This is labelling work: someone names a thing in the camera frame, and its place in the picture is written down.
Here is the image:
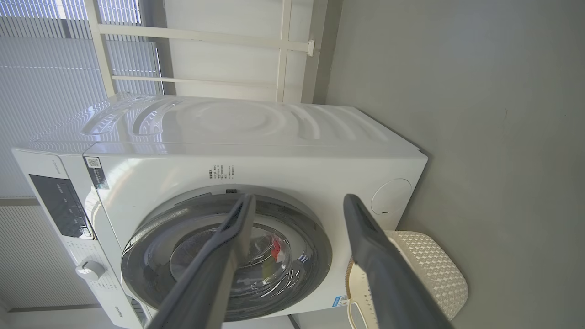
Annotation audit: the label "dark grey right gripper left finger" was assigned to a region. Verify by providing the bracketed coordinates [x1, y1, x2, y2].
[146, 194, 256, 329]

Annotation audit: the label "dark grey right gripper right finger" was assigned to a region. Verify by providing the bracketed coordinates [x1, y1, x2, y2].
[343, 194, 454, 329]

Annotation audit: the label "black washing machine door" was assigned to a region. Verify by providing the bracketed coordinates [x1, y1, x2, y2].
[120, 185, 333, 322]

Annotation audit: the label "cream perforated laundry basket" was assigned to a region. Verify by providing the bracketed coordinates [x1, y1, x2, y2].
[345, 230, 469, 329]

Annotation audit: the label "white front-load washing machine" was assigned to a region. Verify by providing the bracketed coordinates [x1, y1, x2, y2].
[11, 93, 429, 329]

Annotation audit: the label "white washing machine dial knob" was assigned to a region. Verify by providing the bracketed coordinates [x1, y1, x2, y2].
[75, 260, 106, 281]

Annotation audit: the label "black washing machine display panel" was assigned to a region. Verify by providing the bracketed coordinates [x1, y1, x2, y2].
[29, 174, 94, 239]

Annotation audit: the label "round white filter cover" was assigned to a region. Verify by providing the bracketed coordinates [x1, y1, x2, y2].
[371, 178, 412, 215]

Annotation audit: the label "grey window blinds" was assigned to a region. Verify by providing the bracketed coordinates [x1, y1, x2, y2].
[0, 0, 160, 197]
[0, 206, 99, 309]

